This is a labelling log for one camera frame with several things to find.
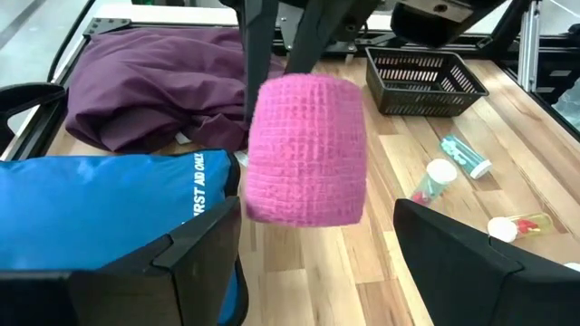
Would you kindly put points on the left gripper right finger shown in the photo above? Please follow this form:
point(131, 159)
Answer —
point(489, 290)

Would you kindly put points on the blue first aid pouch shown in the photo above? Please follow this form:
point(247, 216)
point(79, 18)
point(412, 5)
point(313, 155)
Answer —
point(90, 204)

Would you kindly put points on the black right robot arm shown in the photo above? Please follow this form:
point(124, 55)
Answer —
point(421, 27)

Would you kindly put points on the black mesh basket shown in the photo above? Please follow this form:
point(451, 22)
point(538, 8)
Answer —
point(421, 93)

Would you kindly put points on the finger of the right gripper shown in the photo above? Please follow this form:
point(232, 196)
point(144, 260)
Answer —
point(258, 41)
point(326, 31)

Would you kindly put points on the teal pill bottle white pills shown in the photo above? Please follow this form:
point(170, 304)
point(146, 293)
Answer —
point(462, 154)

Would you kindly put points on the pink bandage roll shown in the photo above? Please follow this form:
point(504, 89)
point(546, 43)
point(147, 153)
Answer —
point(308, 154)

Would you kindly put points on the purple scrubs cloth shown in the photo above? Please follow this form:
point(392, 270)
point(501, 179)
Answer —
point(145, 81)

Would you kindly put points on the yellow pill bottle red pills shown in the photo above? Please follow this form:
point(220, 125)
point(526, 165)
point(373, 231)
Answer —
point(503, 228)

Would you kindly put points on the silver aluminium post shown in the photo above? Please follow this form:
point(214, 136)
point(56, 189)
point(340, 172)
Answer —
point(528, 45)

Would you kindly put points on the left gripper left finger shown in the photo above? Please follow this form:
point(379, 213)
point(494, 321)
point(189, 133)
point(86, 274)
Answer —
point(136, 290)

